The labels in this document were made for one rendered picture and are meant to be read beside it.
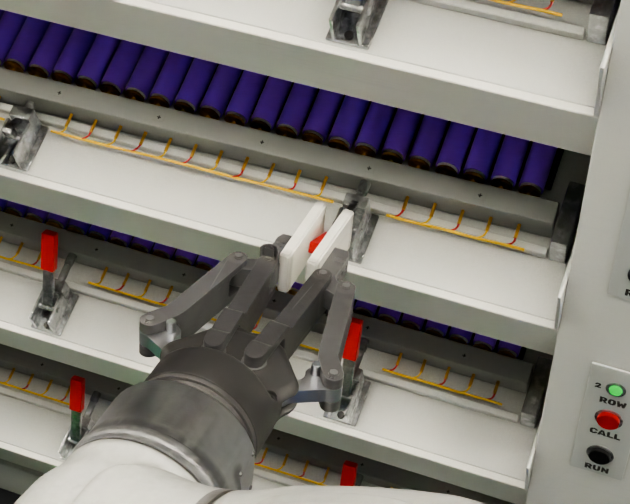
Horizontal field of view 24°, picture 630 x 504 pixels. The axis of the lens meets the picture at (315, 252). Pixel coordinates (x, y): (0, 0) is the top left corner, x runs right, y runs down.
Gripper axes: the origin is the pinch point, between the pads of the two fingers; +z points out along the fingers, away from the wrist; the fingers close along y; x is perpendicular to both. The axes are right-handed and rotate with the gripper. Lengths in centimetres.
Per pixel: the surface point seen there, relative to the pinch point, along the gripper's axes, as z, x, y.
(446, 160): 13.2, 1.2, 5.0
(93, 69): 13.4, 1.2, -23.2
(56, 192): 6.2, -5.7, -22.5
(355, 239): 6.1, -2.6, 1.0
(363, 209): 8.0, -1.2, 0.8
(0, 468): 21, -53, -38
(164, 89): 13.2, 1.1, -17.1
